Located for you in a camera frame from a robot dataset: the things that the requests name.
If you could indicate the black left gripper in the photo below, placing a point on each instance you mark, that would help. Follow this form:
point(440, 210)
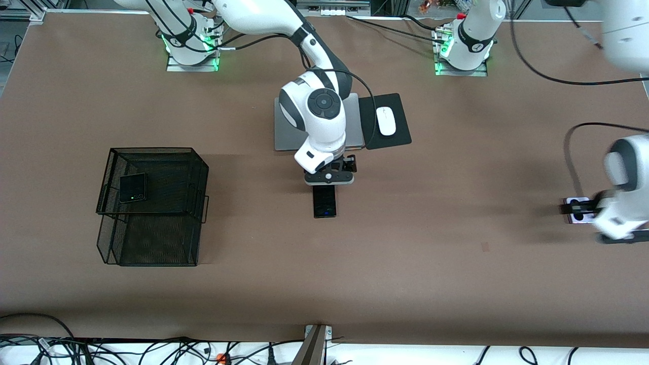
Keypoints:
point(588, 207)

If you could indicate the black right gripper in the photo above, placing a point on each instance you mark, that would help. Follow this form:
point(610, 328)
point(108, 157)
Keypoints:
point(349, 163)

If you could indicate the lilac flip phone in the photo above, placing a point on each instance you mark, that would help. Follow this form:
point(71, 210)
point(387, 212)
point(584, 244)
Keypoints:
point(578, 219)

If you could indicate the black slab smartphone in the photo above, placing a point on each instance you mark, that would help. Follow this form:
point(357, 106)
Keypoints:
point(324, 203)

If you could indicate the dark flip phone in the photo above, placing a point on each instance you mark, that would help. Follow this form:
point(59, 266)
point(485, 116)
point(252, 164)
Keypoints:
point(133, 187)

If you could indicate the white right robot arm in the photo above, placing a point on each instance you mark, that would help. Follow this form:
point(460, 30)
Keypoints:
point(253, 15)

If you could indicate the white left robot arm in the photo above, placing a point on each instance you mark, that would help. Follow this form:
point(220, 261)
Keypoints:
point(626, 203)

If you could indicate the white computer mouse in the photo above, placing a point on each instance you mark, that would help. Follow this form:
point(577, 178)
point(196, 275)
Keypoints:
point(386, 121)

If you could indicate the black mouse pad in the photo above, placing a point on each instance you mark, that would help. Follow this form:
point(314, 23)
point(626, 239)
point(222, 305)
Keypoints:
point(400, 137)

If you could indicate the silver closed laptop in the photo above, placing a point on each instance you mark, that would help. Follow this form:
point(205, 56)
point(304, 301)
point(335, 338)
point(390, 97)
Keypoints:
point(284, 137)

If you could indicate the grey metal mounting plate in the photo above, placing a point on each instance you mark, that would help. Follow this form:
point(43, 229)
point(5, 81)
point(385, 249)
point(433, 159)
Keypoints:
point(192, 68)
point(461, 73)

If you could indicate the silver rack device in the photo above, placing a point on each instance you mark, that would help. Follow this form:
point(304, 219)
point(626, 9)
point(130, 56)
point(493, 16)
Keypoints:
point(332, 6)

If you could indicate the black mesh two-tier tray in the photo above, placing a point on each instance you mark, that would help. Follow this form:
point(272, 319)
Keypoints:
point(152, 238)

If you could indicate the metal camera post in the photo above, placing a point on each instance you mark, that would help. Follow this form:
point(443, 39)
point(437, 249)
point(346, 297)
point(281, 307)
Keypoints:
point(312, 347)

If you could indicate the aluminium frame corner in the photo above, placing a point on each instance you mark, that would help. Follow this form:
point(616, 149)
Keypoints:
point(38, 15)

